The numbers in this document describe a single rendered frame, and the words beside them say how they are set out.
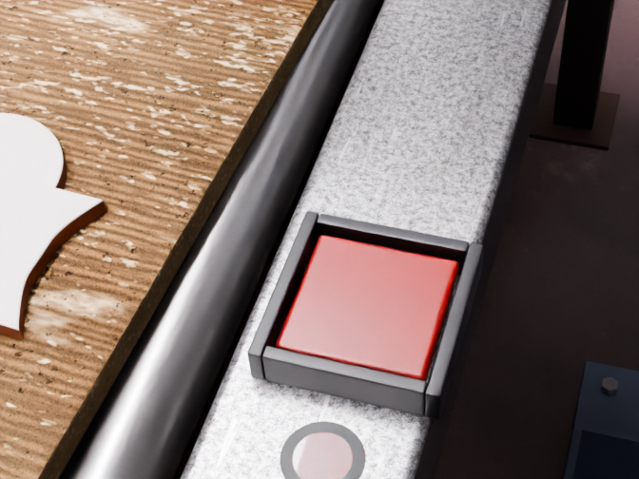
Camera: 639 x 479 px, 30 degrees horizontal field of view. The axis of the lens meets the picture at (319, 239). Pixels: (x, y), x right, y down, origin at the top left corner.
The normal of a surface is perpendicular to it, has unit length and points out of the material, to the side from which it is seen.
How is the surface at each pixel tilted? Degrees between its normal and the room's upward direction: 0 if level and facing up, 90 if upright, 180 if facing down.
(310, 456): 0
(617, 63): 1
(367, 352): 0
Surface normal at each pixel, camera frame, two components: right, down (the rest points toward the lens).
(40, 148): -0.06, -0.65
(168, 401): 0.57, -0.37
